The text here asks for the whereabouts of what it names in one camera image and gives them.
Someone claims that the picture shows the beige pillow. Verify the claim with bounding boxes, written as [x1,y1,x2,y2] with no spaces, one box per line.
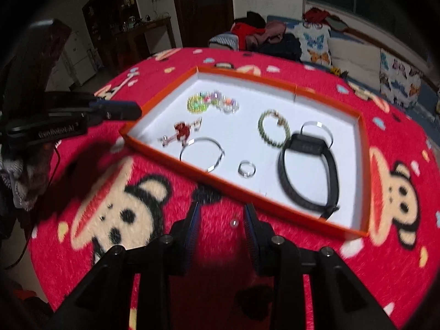
[326,36,382,83]

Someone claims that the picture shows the red charm bracelet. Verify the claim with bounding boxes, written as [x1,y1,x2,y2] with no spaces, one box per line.
[158,117,203,148]

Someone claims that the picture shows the orange cardboard tray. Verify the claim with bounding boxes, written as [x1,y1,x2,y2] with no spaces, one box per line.
[120,66,370,238]

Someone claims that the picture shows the neon green bead bracelet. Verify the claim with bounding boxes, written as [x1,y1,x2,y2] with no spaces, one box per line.
[187,93,209,114]

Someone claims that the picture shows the black cable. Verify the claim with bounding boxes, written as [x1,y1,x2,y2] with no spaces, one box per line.
[0,144,62,272]

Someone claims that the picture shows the silver ring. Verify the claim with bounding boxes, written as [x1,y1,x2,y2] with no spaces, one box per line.
[238,160,257,178]

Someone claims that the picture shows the dark shelf with bottles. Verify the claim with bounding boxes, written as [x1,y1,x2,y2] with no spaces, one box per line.
[82,0,141,69]

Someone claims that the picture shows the multicoloured clear bead bracelet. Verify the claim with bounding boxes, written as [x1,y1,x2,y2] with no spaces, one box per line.
[206,90,239,114]

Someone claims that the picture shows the dark green bead bracelet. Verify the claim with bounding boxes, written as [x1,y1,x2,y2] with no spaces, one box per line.
[258,109,293,149]

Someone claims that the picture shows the black backpack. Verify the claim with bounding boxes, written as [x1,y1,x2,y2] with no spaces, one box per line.
[259,34,303,62]

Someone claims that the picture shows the butterfly print pillow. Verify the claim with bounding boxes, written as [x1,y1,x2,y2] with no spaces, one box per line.
[299,21,332,67]
[378,49,424,109]

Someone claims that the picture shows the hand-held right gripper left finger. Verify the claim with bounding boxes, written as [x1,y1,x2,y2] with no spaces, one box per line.
[45,201,202,330]

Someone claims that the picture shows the pile of red pink clothes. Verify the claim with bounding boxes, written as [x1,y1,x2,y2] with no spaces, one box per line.
[230,12,287,50]

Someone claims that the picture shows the black smart band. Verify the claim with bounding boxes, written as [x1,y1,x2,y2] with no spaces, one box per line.
[278,133,341,220]

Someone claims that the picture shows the red garment on sofa back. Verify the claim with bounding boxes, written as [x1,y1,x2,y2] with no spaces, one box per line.
[304,7,348,30]

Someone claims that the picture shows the large silver bangle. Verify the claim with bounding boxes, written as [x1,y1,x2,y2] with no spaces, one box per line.
[179,137,226,173]

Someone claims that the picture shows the red cartoon printed blanket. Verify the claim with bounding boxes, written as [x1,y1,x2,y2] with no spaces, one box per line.
[29,46,440,330]

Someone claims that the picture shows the dark wooden side table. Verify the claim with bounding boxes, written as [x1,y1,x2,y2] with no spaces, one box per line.
[113,17,172,73]

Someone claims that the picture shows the grey striped cloth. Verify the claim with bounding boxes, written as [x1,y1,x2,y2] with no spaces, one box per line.
[208,34,241,50]

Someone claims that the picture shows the small silver bangle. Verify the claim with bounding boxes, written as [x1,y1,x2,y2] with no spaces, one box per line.
[300,120,334,150]

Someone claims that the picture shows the dark wooden door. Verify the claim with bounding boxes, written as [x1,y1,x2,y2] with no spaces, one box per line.
[170,0,234,48]

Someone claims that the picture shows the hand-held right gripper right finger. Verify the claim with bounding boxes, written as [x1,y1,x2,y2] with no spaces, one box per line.
[243,203,396,330]

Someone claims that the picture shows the white refrigerator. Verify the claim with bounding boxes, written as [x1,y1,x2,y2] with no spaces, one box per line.
[48,31,97,86]

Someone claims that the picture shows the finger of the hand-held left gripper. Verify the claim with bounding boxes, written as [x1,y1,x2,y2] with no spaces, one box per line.
[90,99,142,122]

